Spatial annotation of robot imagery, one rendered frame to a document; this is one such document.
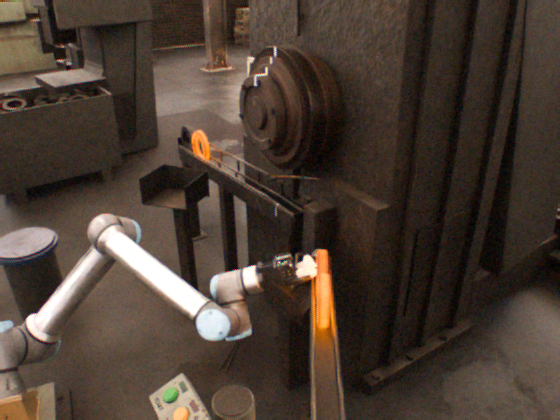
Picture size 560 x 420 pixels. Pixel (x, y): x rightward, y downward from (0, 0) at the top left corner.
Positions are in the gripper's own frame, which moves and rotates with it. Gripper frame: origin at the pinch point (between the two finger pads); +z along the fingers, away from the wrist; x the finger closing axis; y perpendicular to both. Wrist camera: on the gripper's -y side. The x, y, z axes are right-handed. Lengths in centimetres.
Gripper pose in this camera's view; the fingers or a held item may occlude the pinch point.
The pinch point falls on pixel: (321, 269)
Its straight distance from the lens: 149.6
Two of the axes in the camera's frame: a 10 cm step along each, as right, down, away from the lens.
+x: 0.5, -4.5, 8.9
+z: 9.5, -2.6, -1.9
